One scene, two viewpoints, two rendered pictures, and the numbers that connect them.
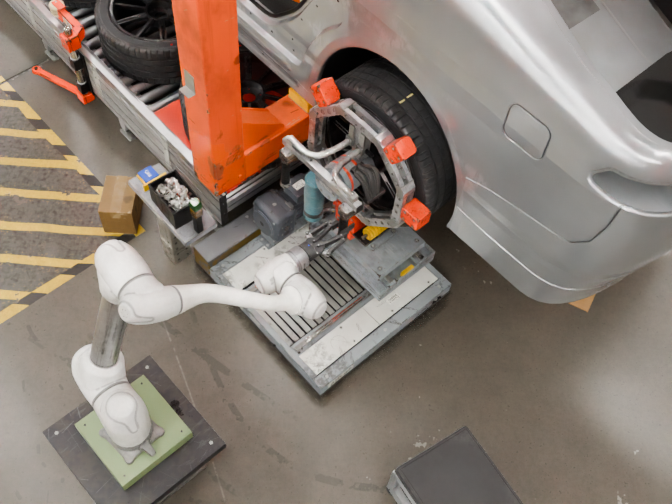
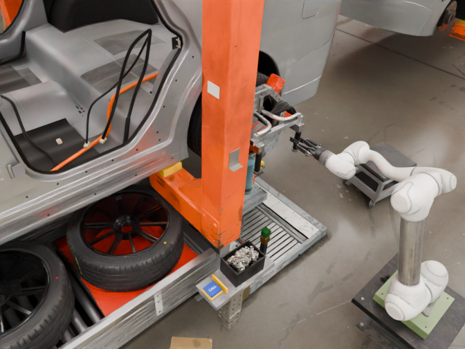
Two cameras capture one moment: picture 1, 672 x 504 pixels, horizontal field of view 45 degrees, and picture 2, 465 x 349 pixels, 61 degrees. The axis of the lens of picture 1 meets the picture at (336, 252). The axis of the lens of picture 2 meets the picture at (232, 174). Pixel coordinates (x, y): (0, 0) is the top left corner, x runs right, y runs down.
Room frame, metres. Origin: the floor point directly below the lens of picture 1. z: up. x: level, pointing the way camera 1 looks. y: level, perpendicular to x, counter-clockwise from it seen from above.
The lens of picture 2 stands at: (2.03, 2.01, 2.26)
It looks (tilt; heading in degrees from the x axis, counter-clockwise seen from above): 41 degrees down; 273
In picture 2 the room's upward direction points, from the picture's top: 4 degrees clockwise
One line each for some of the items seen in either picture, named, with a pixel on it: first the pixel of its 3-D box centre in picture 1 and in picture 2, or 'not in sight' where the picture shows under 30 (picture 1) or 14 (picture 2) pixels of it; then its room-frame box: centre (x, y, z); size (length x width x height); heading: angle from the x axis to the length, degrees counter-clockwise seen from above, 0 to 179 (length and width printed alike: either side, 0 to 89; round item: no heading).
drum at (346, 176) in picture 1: (345, 174); (259, 134); (1.98, 0.00, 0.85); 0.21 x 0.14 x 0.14; 138
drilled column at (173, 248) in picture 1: (173, 228); (230, 300); (2.05, 0.76, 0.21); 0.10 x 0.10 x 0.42; 48
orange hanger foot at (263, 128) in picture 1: (279, 114); (183, 181); (2.39, 0.32, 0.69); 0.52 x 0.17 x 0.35; 138
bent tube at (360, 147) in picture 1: (356, 167); (279, 107); (1.88, -0.04, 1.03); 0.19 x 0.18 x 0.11; 138
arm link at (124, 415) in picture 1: (124, 414); (428, 280); (1.02, 0.69, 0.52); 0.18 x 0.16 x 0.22; 43
